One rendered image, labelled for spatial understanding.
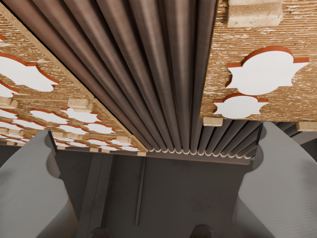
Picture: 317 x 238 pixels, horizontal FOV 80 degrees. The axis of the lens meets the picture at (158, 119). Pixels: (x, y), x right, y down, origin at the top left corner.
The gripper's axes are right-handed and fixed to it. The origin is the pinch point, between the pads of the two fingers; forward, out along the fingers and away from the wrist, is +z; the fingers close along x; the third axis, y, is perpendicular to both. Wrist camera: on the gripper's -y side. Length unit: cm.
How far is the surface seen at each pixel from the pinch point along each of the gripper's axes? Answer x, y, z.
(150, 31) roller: -0.9, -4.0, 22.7
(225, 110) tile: 17.4, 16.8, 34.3
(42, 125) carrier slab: -56, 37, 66
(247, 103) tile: 21.1, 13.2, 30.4
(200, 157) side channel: 26, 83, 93
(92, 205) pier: -96, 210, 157
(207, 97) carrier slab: 12.0, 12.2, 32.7
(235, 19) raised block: 9.5, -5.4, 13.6
